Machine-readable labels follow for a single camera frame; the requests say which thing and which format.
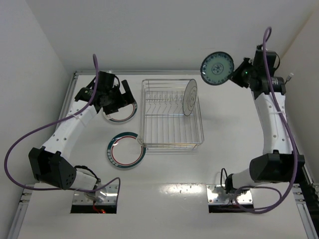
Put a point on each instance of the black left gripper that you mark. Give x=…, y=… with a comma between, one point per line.
x=120, y=98

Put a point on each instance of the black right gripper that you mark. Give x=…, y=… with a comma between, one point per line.
x=240, y=73

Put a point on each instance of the green red rimmed plate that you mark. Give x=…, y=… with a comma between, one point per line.
x=125, y=151
x=123, y=114

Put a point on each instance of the green blue patterned plate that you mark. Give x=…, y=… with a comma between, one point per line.
x=216, y=68

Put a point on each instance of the white grey patterned plate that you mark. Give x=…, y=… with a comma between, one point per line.
x=189, y=97

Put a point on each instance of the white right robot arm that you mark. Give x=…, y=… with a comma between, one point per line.
x=279, y=160

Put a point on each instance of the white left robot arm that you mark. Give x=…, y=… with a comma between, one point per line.
x=50, y=162

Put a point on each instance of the metal wire dish rack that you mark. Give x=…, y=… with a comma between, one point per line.
x=163, y=123

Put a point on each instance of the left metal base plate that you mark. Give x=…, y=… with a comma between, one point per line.
x=106, y=196

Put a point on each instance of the metal base plate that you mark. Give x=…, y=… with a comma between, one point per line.
x=106, y=196
x=216, y=195

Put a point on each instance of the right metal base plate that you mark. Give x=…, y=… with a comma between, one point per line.
x=216, y=195

